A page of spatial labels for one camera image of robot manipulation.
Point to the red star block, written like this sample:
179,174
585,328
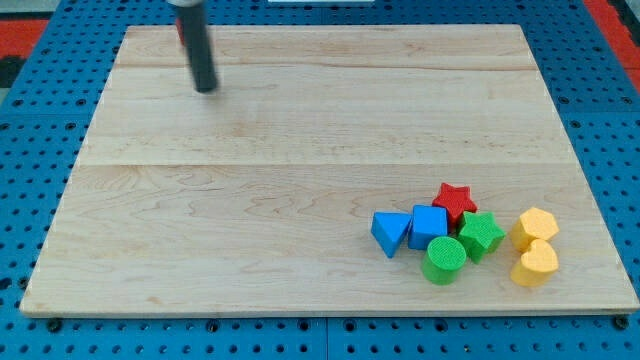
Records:
456,201

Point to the green star block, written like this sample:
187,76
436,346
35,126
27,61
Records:
480,234

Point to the light wooden board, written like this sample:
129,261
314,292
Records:
257,200

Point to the blue triangle block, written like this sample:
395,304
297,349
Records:
389,229

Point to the blue cube block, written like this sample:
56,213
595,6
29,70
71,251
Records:
428,223

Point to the green cylinder block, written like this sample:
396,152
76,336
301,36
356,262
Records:
443,260

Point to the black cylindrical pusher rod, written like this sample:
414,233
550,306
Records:
192,27

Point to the yellow hexagon block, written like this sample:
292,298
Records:
533,224

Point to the yellow heart block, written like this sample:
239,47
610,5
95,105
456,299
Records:
537,264

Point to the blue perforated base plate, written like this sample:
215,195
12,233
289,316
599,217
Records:
49,107

